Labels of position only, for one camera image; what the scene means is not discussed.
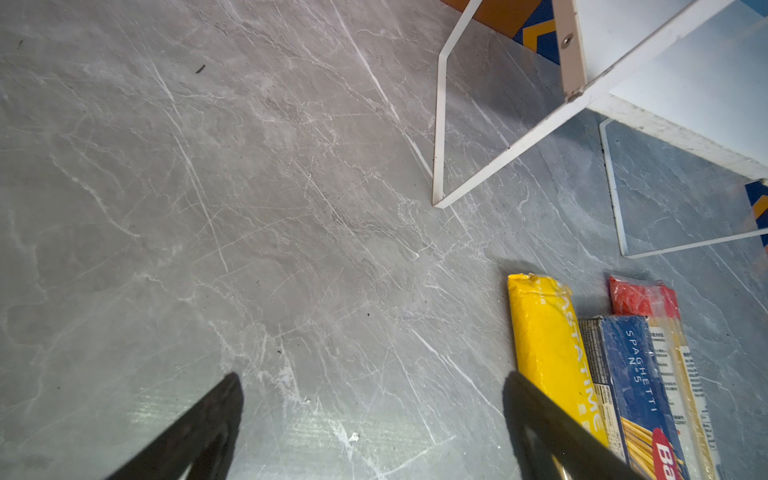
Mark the white two-tier shelf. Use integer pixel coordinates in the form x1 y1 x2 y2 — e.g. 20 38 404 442
431 0 768 259

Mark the red-ended spaghetti bag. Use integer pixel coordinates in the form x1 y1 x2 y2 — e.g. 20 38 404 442
609 276 725 479

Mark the yellow Pastatime spaghetti bag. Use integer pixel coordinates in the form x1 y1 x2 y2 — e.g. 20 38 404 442
507 274 609 447

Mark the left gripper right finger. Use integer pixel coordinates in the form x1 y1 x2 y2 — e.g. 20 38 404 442
502 371 640 479

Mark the blue Barilla spaghetti box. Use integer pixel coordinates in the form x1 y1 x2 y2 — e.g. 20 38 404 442
579 316 690 479

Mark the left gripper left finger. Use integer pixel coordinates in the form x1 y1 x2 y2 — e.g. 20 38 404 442
109 372 244 479

